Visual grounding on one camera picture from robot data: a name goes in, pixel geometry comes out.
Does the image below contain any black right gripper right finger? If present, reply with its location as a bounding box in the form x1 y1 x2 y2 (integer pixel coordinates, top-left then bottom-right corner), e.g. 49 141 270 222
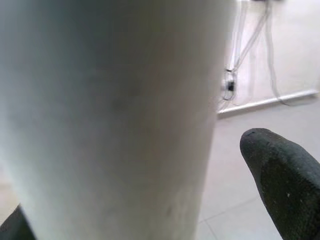
239 127 320 240

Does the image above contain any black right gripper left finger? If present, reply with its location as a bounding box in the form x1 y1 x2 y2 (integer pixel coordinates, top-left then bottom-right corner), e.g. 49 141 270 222
0 203 36 240

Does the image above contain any white plastic table leg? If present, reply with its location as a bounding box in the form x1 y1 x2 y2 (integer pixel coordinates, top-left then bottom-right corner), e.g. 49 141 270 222
0 0 237 240

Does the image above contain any white baseboard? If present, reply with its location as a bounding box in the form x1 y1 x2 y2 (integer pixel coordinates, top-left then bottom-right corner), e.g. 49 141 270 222
216 89 320 116

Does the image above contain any black plug adapter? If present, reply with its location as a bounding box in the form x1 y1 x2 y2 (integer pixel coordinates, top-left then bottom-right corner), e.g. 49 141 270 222
223 68 238 101

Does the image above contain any thin wall cable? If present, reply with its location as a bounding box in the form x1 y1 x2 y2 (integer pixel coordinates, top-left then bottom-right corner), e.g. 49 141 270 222
264 0 292 107
231 0 273 73

